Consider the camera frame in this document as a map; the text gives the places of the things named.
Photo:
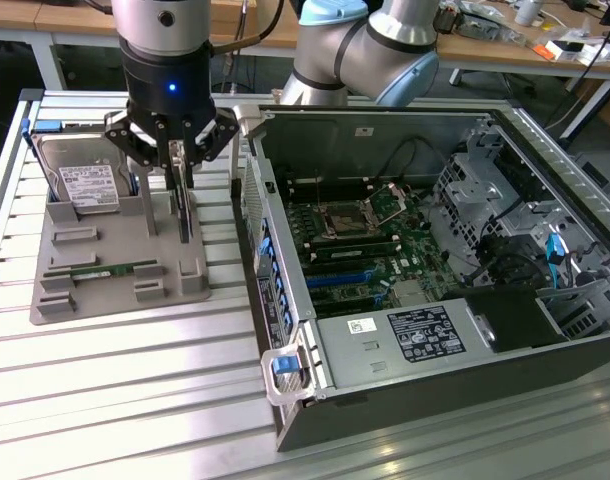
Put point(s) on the CPU socket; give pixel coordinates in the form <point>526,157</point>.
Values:
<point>345,220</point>

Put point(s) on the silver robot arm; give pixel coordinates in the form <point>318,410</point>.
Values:
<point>140,30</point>

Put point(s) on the green motherboard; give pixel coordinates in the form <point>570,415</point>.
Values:
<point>425,260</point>

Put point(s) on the hard disk drive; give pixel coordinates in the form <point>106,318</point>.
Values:
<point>85,182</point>

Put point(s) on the blue expansion slot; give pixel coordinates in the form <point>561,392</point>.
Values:
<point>335,281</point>

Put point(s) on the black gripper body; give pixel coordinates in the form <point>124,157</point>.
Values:
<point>170,85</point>

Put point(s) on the grey electronic device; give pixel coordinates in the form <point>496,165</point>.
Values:
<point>480,22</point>

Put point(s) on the thin locking lever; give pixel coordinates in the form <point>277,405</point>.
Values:
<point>318,185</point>

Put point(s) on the open PC case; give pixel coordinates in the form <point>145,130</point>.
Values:
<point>435,400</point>

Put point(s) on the perforated metal drive cage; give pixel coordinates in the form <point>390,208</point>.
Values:
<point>465,200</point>

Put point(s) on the metal socket cover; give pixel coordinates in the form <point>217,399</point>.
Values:
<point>390,188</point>

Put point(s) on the black plastic shroud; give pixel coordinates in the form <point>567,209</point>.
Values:
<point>515,320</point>

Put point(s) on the blue case latch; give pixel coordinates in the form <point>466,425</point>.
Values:
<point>283,364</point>

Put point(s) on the silver chipset heatsink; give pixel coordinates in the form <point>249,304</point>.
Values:
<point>412,292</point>

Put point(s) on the labelled RAM stick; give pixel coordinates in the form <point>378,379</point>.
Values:
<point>345,253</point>

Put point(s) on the orange and white box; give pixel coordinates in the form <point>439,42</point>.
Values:
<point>555,50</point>

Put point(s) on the grey parts rack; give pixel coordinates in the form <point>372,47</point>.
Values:
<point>110,300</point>

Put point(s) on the black expansion slot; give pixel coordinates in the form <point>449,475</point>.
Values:
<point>335,269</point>
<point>345,307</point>

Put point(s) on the RAM slot white latches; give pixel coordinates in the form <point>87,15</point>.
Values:
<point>325,192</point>
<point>350,242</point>
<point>314,257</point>
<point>325,180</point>

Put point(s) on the grey disk bay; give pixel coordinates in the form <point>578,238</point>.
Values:
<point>580,310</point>

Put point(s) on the wooden desk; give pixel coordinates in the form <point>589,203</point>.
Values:
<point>15,15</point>
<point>545,67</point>

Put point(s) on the green RAM stick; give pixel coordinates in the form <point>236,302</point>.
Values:
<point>110,272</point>

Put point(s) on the blue slot clip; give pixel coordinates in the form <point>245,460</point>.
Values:
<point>265,246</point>
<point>278,284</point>
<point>284,302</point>
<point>290,323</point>

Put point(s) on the green graphics card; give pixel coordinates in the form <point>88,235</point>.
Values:
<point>185,220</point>

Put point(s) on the white cup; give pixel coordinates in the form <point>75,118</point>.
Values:
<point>529,12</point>

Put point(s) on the grey power supply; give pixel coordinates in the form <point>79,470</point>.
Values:
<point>365,350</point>

